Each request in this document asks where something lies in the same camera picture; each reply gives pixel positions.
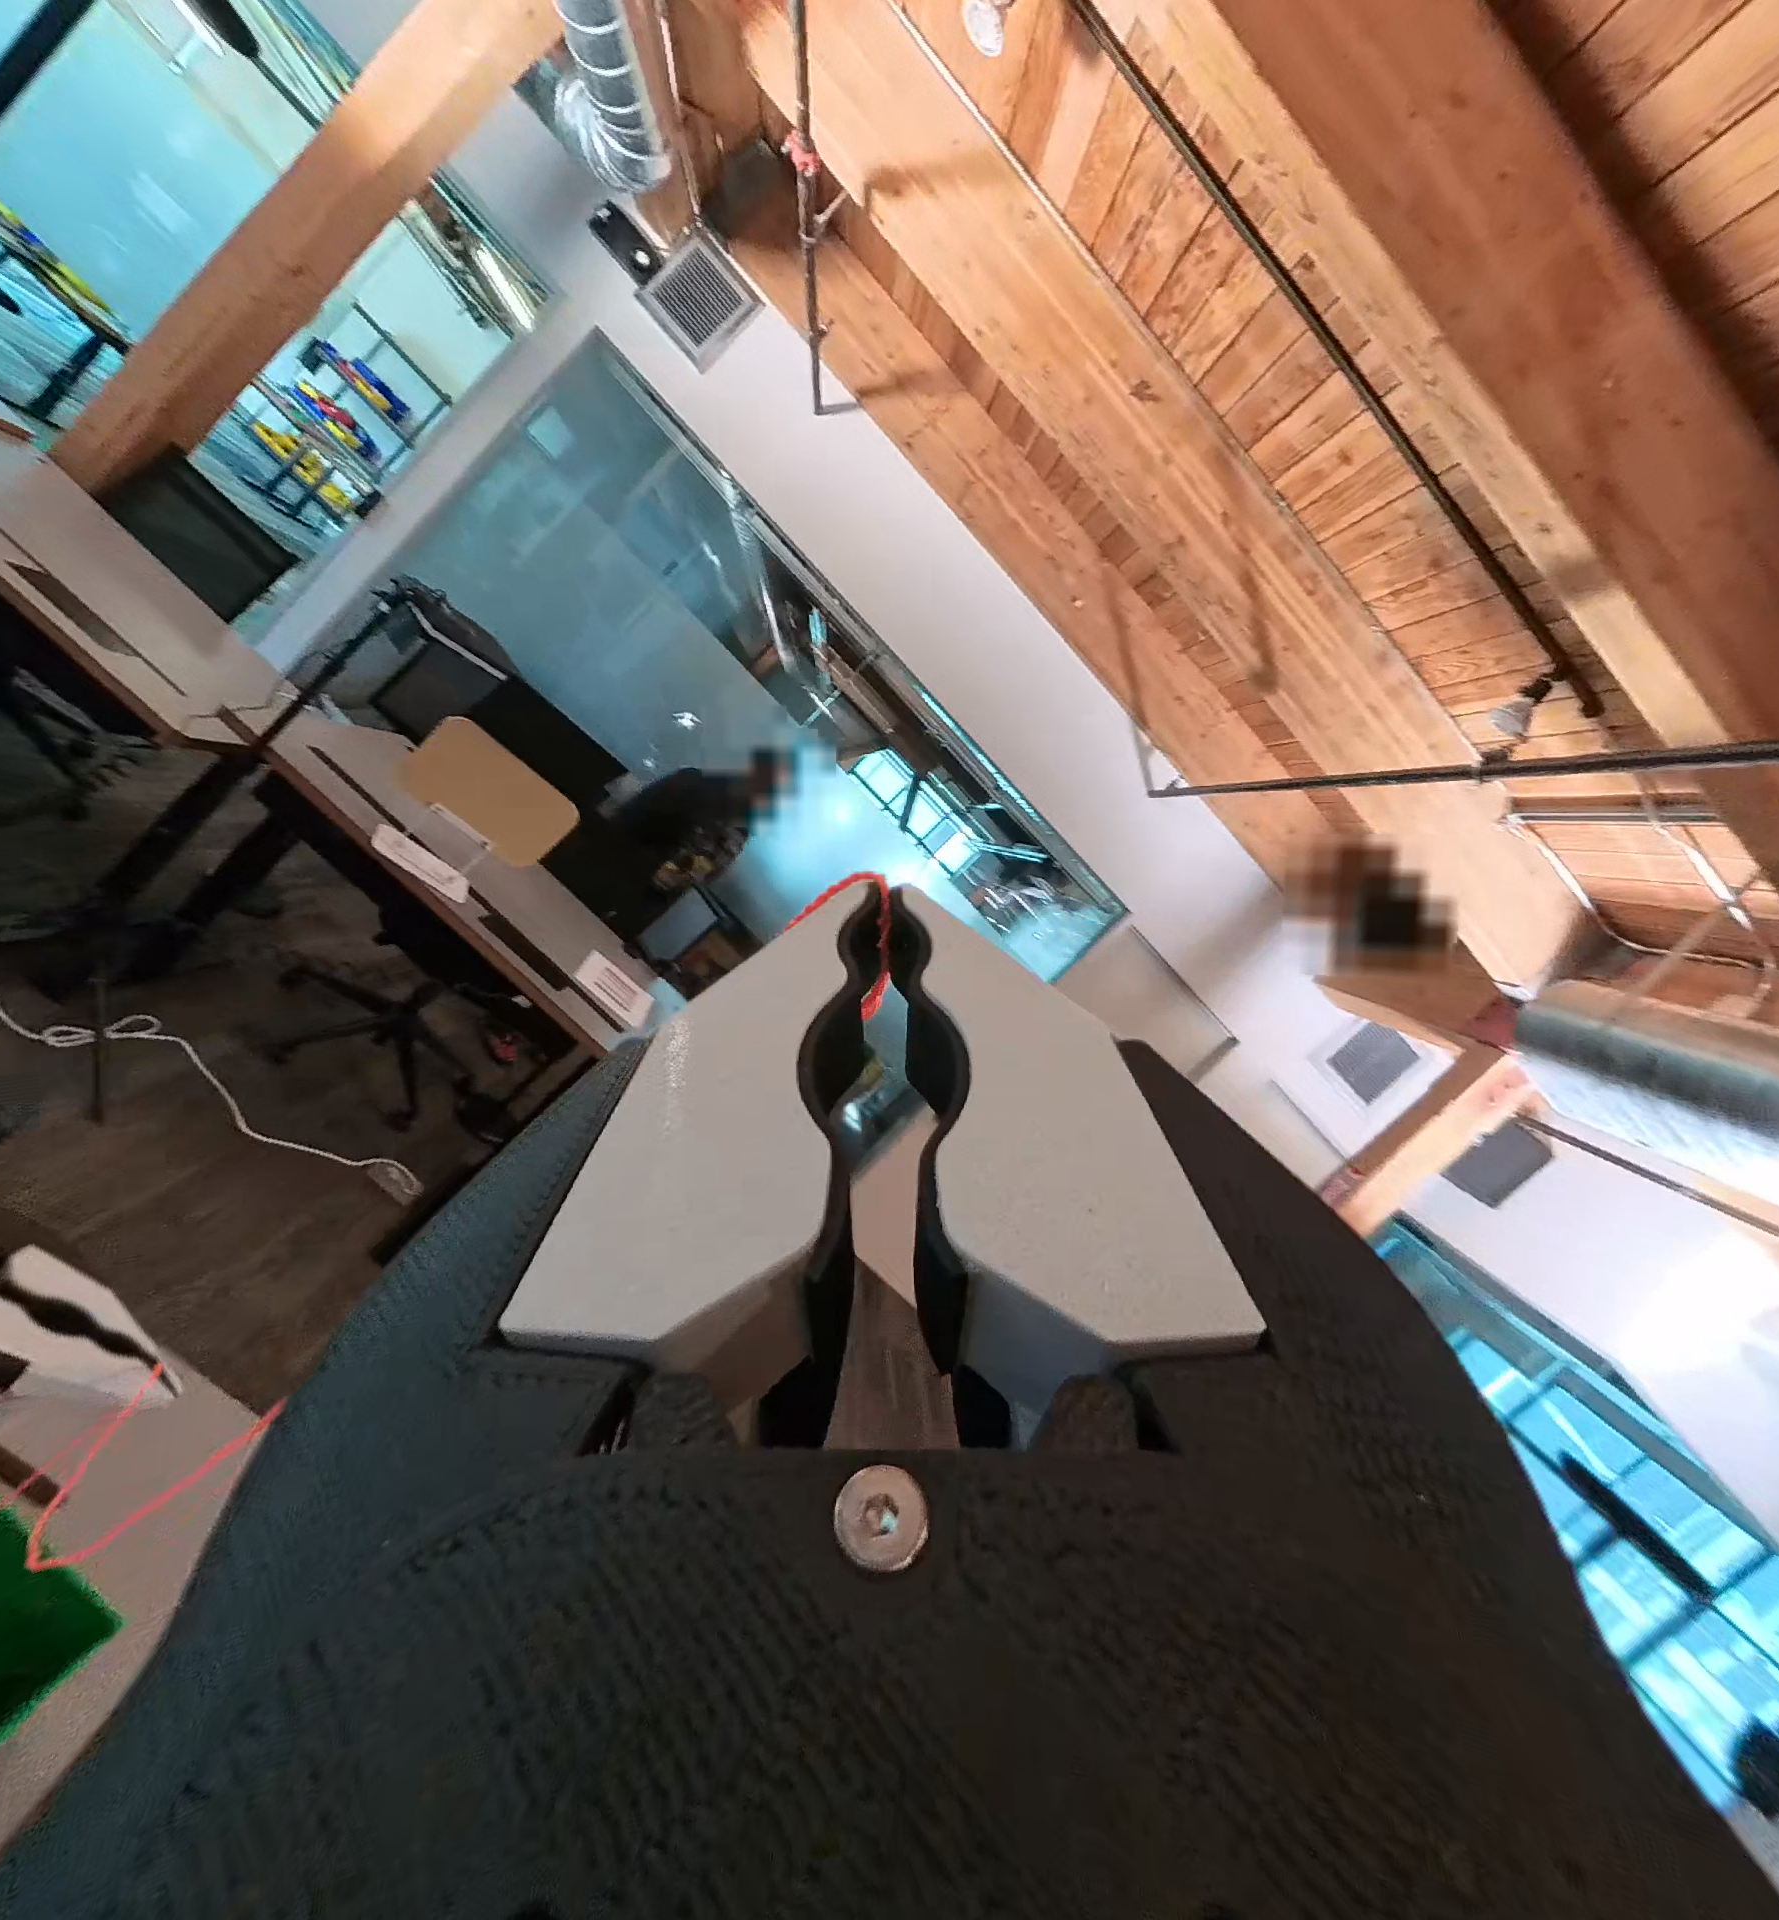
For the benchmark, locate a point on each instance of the black office chair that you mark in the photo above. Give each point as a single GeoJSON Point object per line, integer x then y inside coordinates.
{"type": "Point", "coordinates": [412, 991]}

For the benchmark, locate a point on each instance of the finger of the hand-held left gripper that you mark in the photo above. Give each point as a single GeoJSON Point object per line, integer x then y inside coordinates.
{"type": "Point", "coordinates": [66, 1353]}

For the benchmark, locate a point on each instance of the narrow silver air duct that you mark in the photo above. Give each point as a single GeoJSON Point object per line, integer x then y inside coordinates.
{"type": "Point", "coordinates": [620, 91]}

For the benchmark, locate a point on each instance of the white desk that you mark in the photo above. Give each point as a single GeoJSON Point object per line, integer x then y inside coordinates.
{"type": "Point", "coordinates": [141, 1532]}

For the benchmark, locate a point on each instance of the white wall vent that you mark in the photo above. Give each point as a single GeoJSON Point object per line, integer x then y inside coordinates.
{"type": "Point", "coordinates": [701, 296]}

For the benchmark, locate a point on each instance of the shelf with coloured bins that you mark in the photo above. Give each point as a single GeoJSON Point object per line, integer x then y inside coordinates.
{"type": "Point", "coordinates": [350, 421]}

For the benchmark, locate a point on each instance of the long wooden desk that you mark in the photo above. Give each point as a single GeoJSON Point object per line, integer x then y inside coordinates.
{"type": "Point", "coordinates": [112, 617]}

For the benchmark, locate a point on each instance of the black wall speaker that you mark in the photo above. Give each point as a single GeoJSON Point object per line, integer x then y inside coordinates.
{"type": "Point", "coordinates": [1497, 1161]}

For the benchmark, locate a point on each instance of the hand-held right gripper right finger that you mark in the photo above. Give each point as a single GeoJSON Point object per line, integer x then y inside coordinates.
{"type": "Point", "coordinates": [1084, 1202]}

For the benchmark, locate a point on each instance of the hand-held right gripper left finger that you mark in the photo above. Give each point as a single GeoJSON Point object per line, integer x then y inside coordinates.
{"type": "Point", "coordinates": [681, 1202]}

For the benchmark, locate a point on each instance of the wooden post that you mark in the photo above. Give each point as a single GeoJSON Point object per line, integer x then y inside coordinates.
{"type": "Point", "coordinates": [291, 256]}

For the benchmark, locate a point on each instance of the tan chair back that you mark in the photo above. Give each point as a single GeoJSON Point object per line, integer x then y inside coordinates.
{"type": "Point", "coordinates": [492, 789]}

